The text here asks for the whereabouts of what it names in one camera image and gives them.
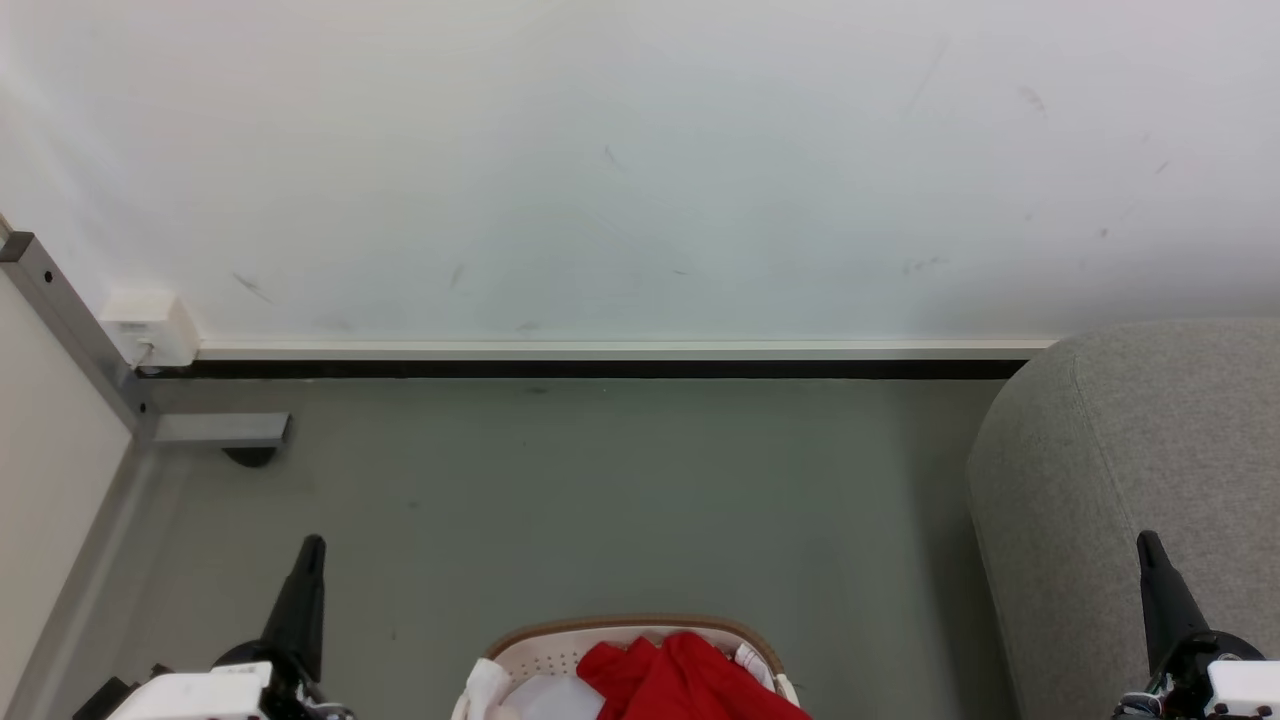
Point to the red and white garment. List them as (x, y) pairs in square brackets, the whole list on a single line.
[(680, 685)]

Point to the pale blue cloth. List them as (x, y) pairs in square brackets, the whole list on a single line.
[(555, 700)]

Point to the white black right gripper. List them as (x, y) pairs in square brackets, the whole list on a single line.
[(1235, 690)]

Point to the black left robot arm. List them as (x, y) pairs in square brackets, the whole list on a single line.
[(100, 703)]

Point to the white laundry basket brown rim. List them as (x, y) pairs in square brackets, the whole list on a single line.
[(560, 655)]

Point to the grey fabric sofa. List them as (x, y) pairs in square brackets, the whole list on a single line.
[(1110, 480)]

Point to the white and black baseboard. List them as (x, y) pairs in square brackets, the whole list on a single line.
[(600, 360)]

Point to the grey metal foot bar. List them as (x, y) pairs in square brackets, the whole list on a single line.
[(220, 429)]

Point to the black round partition foot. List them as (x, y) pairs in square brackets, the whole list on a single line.
[(250, 457)]

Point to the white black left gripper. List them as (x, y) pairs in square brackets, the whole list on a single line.
[(200, 695)]

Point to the white wall socket box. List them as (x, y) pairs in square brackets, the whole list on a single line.
[(155, 325)]

